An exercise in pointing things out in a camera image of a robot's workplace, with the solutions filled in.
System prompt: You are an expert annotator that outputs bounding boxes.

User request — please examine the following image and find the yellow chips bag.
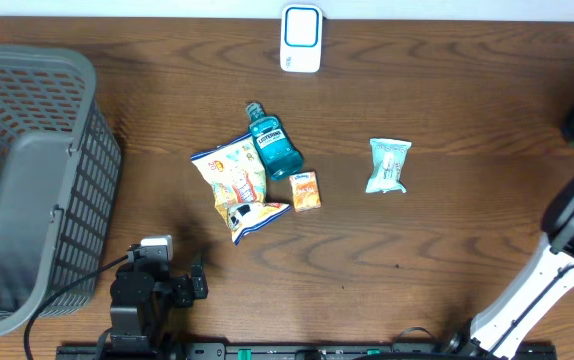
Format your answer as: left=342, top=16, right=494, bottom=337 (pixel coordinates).
left=191, top=133, right=291, bottom=245

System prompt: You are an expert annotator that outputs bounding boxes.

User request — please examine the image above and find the orange tissue pack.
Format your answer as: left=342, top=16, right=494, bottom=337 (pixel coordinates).
left=289, top=171, right=321, bottom=212

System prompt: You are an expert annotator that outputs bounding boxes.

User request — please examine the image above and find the teal mouthwash bottle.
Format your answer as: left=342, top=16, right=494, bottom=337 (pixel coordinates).
left=246, top=102, right=304, bottom=181

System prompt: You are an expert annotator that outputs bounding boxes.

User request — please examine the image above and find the teal wet wipes pack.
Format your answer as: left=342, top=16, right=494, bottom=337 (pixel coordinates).
left=365, top=138, right=412, bottom=193

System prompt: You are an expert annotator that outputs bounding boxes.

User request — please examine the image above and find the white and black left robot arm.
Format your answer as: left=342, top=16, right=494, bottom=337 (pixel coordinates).
left=93, top=245, right=208, bottom=359

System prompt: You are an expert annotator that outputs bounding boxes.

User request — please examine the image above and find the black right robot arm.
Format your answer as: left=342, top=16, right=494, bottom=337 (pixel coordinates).
left=441, top=105, right=574, bottom=359

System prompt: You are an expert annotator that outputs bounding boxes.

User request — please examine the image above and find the white barcode scanner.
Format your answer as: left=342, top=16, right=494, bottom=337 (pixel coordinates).
left=279, top=4, right=323, bottom=73

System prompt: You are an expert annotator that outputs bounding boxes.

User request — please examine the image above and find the grey plastic shopping basket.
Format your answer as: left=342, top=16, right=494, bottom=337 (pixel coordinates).
left=0, top=45, right=122, bottom=336

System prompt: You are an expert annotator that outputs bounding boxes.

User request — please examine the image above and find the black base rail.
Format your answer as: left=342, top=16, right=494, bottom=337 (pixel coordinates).
left=56, top=341, right=558, bottom=360

